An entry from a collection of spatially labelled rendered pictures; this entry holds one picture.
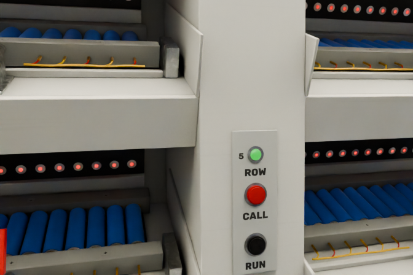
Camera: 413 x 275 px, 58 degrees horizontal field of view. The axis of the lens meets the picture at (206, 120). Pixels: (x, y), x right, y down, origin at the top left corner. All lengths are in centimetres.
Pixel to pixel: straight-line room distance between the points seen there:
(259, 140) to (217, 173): 5
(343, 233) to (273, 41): 24
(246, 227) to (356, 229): 17
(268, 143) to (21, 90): 20
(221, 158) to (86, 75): 14
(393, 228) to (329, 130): 18
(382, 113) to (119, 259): 28
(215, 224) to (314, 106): 13
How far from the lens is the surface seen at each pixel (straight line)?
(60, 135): 31
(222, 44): 31
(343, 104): 36
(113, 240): 41
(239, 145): 31
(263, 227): 33
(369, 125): 38
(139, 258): 39
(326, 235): 45
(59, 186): 47
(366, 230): 47
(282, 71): 32
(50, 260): 39
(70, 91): 31
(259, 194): 32
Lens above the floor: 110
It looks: 3 degrees down
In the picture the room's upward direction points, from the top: 1 degrees counter-clockwise
